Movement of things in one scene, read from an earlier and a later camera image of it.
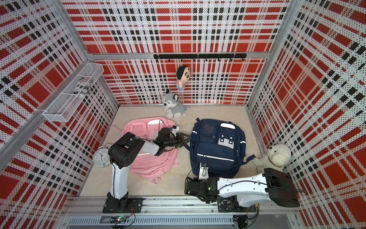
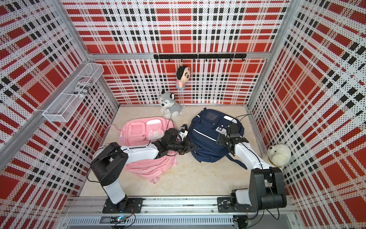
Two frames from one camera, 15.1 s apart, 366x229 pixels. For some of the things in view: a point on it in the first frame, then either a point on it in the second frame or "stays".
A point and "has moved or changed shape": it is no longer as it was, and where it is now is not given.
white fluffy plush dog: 278,155 stays
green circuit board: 119,219 stays
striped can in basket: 82,87 stays
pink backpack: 149,166 stays
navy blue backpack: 220,144 has moved or changed shape
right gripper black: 195,180 → 220,139
